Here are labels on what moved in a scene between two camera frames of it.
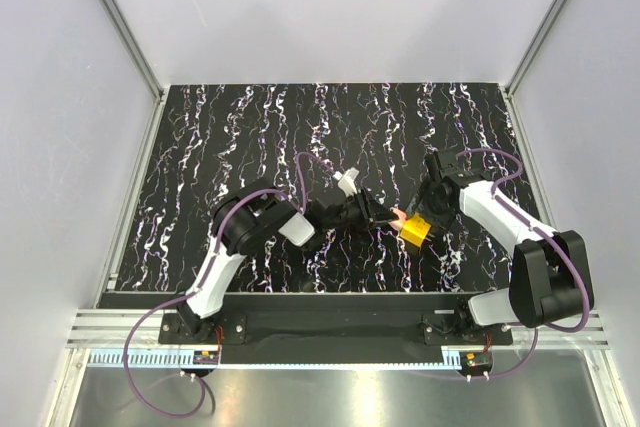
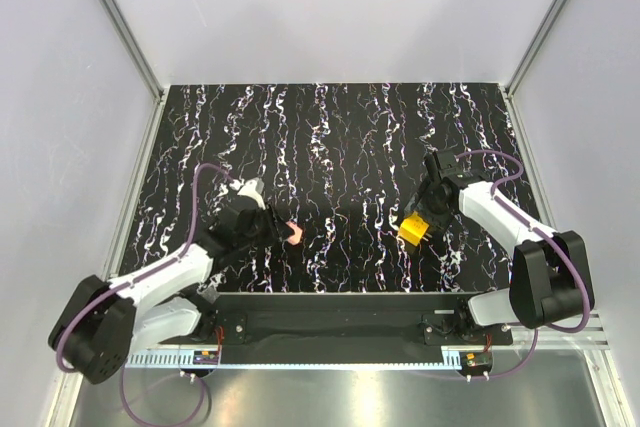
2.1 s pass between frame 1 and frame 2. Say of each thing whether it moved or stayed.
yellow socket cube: stayed
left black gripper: moved
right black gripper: stayed
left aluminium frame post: stayed
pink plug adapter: moved
